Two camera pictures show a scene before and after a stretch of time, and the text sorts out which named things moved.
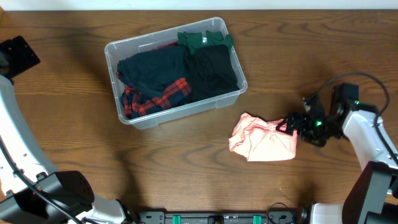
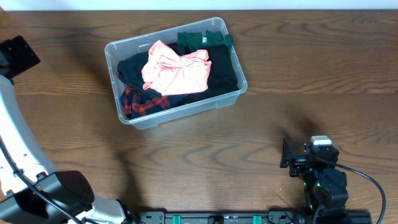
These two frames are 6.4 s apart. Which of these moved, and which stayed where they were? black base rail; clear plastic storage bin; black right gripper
Moved: black right gripper
Stayed: black base rail; clear plastic storage bin
